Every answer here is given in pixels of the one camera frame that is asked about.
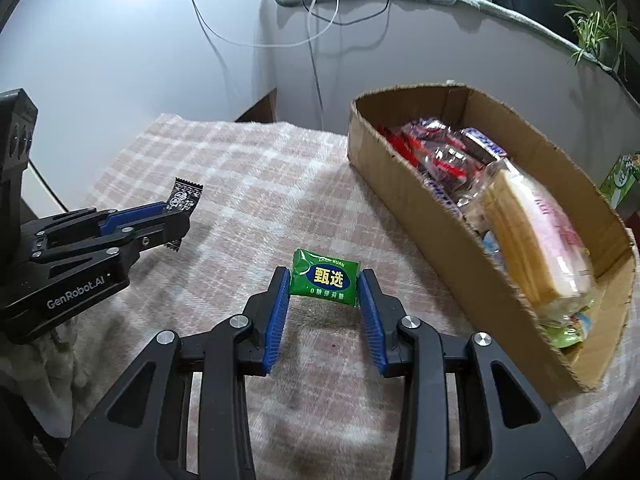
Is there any pink packaged bread loaf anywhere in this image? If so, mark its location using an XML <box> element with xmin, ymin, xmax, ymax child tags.
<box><xmin>478</xmin><ymin>159</ymin><xmax>594</xmax><ymax>322</ymax></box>

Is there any potted spider plant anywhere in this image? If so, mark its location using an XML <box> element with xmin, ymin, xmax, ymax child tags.
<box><xmin>555</xmin><ymin>0</ymin><xmax>636</xmax><ymax>73</ymax></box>

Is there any white cable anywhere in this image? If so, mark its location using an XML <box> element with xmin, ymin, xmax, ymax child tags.
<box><xmin>178</xmin><ymin>0</ymin><xmax>342</xmax><ymax>50</ymax></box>

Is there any clear red nut bar pack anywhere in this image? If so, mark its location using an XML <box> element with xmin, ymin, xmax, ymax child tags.
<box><xmin>416</xmin><ymin>141</ymin><xmax>485</xmax><ymax>194</ymax></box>

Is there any snickers chocolate bar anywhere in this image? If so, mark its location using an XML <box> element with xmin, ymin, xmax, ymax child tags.
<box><xmin>458</xmin><ymin>128</ymin><xmax>508</xmax><ymax>165</ymax></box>

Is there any small green candy packet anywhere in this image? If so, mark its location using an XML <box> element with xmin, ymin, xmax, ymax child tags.
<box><xmin>290</xmin><ymin>248</ymin><xmax>360</xmax><ymax>307</ymax></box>

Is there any green tissue box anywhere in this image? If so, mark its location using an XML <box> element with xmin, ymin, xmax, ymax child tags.
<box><xmin>600</xmin><ymin>152</ymin><xmax>639</xmax><ymax>209</ymax></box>

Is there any green duck egg snack pack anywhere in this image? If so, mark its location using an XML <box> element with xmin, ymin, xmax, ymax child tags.
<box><xmin>541</xmin><ymin>304</ymin><xmax>592</xmax><ymax>350</ymax></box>

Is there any brown cardboard box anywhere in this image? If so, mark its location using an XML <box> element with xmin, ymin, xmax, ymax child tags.
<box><xmin>347</xmin><ymin>84</ymin><xmax>636</xmax><ymax>402</ymax></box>

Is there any pink plaid blanket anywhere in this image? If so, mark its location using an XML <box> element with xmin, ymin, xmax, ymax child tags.
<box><xmin>0</xmin><ymin>112</ymin><xmax>640</xmax><ymax>480</ymax></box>

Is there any black patterned small sachet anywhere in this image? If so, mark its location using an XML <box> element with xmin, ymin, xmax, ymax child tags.
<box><xmin>162</xmin><ymin>176</ymin><xmax>205</xmax><ymax>252</ymax></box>

